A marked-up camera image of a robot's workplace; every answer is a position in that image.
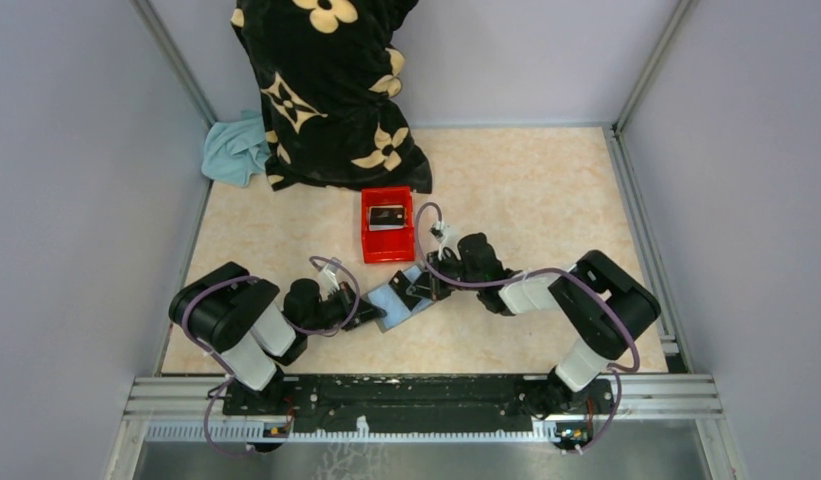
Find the light blue cloth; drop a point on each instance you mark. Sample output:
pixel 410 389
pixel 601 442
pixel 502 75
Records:
pixel 235 151

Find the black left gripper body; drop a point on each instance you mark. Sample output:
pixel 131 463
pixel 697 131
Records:
pixel 335 309

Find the silver credit card in bin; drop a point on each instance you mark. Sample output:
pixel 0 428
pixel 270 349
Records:
pixel 386 217

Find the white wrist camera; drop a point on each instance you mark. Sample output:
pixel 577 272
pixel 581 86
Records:
pixel 446 237
pixel 328 274

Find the black floral blanket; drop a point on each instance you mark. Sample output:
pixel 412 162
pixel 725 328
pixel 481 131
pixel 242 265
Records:
pixel 328 73

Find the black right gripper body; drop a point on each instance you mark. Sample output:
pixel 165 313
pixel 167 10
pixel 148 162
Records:
pixel 447 266

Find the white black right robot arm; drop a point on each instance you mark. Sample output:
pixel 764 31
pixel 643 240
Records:
pixel 607 307

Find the grey slotted cable duct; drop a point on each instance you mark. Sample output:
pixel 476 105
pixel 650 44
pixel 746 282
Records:
pixel 254 430

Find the red plastic bin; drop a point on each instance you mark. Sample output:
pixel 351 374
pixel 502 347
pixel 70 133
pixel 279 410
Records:
pixel 387 246

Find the grey card holder wallet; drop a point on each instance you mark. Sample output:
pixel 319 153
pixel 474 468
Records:
pixel 392 297

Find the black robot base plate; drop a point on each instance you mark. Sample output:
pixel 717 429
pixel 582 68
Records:
pixel 407 404

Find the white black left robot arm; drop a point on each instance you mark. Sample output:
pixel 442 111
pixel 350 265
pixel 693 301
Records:
pixel 252 329

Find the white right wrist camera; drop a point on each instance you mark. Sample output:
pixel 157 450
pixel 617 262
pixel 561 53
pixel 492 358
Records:
pixel 446 237

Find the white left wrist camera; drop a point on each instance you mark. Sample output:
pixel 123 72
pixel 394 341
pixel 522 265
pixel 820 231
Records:
pixel 328 274

